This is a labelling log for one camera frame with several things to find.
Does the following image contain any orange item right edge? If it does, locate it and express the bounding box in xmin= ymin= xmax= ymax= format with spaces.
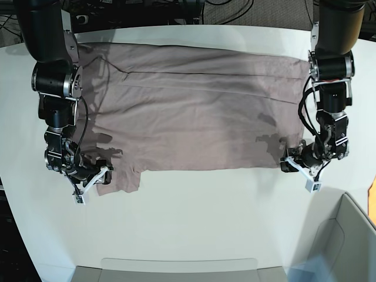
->
xmin=367 ymin=179 xmax=376 ymax=222

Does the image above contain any blue item bottom right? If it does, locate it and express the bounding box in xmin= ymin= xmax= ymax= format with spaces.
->
xmin=287 ymin=255 xmax=329 ymax=282

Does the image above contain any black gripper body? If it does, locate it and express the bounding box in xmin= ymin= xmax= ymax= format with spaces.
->
xmin=290 ymin=142 xmax=328 ymax=169
xmin=63 ymin=157 xmax=100 ymax=185

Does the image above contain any grey tray bottom edge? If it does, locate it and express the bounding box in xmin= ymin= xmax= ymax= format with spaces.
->
xmin=71 ymin=258 xmax=287 ymax=281

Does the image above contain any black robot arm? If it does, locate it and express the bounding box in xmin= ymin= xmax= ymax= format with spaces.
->
xmin=280 ymin=1 xmax=366 ymax=173
xmin=14 ymin=1 xmax=113 ymax=187

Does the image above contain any grey cardboard box right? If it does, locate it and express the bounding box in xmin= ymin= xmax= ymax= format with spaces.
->
xmin=310 ymin=193 xmax=375 ymax=281

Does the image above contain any pink T-shirt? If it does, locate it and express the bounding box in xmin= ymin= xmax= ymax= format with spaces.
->
xmin=74 ymin=42 xmax=308 ymax=196

